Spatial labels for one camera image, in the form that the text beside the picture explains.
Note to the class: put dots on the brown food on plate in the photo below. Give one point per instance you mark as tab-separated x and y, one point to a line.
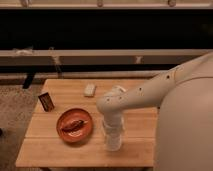
73	126

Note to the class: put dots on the white eraser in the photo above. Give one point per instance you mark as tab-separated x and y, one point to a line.
89	90

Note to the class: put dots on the wooden table board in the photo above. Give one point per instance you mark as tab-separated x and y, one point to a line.
42	146

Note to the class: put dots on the small dark box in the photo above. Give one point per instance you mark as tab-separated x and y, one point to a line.
46	101

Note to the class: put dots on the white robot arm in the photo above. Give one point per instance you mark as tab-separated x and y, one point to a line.
184	97

